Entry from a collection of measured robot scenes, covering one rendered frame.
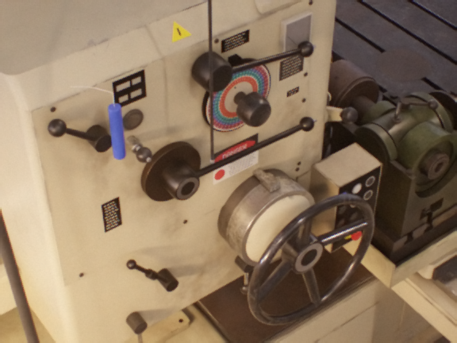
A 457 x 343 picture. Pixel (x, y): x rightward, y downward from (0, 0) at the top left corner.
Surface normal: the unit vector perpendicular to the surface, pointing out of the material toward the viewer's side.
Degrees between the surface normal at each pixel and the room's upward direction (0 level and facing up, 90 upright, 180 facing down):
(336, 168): 0
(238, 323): 0
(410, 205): 90
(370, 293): 90
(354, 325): 90
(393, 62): 0
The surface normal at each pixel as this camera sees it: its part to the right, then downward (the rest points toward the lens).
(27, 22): 0.00, -0.73
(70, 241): 0.59, 0.55
